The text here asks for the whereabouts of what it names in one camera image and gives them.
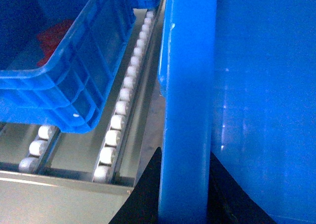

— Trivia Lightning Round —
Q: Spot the left white roller track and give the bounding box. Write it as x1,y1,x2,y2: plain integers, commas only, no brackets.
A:
18,125,61,174

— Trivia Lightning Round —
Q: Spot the metal shelf frame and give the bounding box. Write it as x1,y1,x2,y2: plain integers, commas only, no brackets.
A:
0,5,165,224

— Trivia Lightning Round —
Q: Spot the right white roller track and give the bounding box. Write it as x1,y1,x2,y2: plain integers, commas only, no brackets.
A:
92,8,160,184

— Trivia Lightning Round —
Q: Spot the white roller track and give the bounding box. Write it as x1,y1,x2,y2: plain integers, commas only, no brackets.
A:
92,8,160,184
18,125,61,174

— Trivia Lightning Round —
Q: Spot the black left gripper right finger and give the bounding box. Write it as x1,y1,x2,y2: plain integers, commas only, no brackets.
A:
207,153,275,224

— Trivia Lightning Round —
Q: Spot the red object in crate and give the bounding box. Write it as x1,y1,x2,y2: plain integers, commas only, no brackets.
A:
37,19,74,67

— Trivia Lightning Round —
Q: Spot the blue plastic crate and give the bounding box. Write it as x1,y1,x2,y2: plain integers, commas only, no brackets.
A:
158,0,316,224
0,0,160,133

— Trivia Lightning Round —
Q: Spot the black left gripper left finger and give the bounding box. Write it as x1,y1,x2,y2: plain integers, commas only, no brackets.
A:
110,147,162,224

